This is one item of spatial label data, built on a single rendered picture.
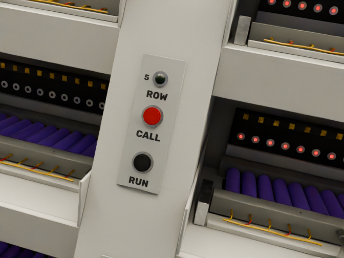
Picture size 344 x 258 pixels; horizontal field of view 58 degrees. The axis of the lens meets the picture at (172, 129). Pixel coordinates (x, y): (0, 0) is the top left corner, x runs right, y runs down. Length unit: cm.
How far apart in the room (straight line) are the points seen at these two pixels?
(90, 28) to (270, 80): 17
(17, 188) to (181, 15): 25
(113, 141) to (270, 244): 19
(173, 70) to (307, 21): 25
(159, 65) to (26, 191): 20
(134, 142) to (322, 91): 17
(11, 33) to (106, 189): 18
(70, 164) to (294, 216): 26
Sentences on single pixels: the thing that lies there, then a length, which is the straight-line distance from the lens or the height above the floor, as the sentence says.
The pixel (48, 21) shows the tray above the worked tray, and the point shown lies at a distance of 34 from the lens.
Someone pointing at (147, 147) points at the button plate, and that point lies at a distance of 28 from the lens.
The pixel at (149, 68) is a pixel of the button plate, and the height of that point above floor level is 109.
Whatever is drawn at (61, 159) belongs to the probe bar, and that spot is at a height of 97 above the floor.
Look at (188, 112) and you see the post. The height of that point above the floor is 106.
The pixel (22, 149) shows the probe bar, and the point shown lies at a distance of 41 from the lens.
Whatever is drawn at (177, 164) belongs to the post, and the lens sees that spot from 28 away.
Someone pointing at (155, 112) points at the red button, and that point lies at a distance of 28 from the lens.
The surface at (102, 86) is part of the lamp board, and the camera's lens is 47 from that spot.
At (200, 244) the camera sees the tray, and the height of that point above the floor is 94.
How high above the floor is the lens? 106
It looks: 3 degrees down
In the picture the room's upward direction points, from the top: 12 degrees clockwise
